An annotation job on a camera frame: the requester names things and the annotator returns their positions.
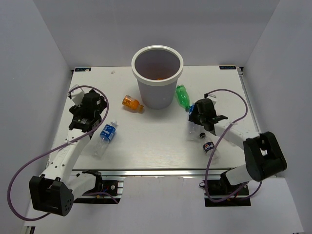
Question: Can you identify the blue label water bottle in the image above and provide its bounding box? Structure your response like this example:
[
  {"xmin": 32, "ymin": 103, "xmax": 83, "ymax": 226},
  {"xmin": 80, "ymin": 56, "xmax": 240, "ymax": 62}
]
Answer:
[
  {"xmin": 92, "ymin": 120, "xmax": 117, "ymax": 159},
  {"xmin": 187, "ymin": 103, "xmax": 200, "ymax": 141}
]

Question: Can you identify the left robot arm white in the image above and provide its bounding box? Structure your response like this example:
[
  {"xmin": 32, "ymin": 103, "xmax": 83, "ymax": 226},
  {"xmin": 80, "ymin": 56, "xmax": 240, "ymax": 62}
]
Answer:
[{"xmin": 29, "ymin": 89, "xmax": 108, "ymax": 216}]

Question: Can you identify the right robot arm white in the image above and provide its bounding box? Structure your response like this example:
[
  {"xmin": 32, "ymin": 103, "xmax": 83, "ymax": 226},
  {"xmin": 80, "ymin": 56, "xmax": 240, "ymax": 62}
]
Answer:
[{"xmin": 189, "ymin": 98, "xmax": 287, "ymax": 195}]

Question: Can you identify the white plastic bin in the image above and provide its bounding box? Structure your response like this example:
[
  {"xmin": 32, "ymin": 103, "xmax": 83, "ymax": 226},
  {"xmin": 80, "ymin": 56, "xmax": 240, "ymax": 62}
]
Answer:
[{"xmin": 131, "ymin": 45, "xmax": 184, "ymax": 110}]

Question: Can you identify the green plastic bottle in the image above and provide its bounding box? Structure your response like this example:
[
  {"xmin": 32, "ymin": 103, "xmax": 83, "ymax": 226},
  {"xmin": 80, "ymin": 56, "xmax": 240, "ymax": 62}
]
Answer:
[{"xmin": 175, "ymin": 85, "xmax": 191, "ymax": 112}]

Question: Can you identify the pepsi bottle black cap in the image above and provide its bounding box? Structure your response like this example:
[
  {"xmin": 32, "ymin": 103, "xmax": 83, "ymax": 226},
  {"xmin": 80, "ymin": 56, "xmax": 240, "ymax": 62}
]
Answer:
[{"xmin": 199, "ymin": 132, "xmax": 219, "ymax": 165}]

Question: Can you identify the orange juice bottle lying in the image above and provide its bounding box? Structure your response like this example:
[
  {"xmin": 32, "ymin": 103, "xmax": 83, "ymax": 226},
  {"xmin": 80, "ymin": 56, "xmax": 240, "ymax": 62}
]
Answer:
[{"xmin": 122, "ymin": 95, "xmax": 144, "ymax": 113}]

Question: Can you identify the left blue corner label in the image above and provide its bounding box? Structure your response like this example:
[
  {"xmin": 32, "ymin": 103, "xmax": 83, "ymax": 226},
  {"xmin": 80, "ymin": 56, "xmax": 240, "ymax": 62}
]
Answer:
[{"xmin": 74, "ymin": 67, "xmax": 91, "ymax": 72}]

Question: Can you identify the blue corner label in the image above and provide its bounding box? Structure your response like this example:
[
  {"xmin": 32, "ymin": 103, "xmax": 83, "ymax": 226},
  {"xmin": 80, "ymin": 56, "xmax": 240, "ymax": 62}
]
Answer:
[
  {"xmin": 219, "ymin": 65, "xmax": 236, "ymax": 70},
  {"xmin": 74, "ymin": 67, "xmax": 91, "ymax": 72}
]

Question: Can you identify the right blue corner label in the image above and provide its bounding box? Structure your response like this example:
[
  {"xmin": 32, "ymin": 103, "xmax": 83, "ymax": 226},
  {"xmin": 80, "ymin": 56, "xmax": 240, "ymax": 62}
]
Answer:
[{"xmin": 219, "ymin": 65, "xmax": 236, "ymax": 70}]

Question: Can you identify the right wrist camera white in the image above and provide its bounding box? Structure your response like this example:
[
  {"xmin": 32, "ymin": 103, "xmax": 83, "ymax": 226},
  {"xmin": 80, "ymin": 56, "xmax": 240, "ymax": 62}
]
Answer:
[{"xmin": 204, "ymin": 93, "xmax": 218, "ymax": 102}]

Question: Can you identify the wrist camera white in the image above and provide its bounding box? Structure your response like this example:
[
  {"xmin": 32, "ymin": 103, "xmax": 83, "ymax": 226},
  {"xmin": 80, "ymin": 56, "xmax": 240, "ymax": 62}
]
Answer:
[
  {"xmin": 67, "ymin": 88, "xmax": 85, "ymax": 107},
  {"xmin": 204, "ymin": 93, "xmax": 218, "ymax": 102}
]

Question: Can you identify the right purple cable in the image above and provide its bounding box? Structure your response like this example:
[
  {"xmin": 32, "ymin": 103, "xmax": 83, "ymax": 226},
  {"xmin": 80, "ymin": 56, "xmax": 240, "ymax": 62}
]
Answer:
[{"xmin": 203, "ymin": 88, "xmax": 264, "ymax": 203}]

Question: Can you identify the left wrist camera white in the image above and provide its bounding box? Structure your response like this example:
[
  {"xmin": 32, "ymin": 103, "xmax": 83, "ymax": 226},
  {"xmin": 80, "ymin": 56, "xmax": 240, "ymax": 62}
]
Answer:
[{"xmin": 67, "ymin": 88, "xmax": 85, "ymax": 107}]

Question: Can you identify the aluminium front rail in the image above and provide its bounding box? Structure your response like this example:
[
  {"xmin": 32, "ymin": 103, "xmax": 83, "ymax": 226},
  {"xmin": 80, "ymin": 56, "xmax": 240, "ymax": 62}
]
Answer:
[{"xmin": 99, "ymin": 168, "xmax": 234, "ymax": 178}]

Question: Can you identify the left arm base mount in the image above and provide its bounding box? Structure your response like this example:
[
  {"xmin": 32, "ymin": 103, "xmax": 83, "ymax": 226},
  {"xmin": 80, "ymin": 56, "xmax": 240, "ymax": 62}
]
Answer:
[{"xmin": 69, "ymin": 170, "xmax": 123, "ymax": 204}]

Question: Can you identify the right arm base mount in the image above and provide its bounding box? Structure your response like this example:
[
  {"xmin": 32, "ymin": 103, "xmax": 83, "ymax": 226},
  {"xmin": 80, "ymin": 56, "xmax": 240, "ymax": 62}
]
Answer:
[{"xmin": 199, "ymin": 178, "xmax": 251, "ymax": 207}]

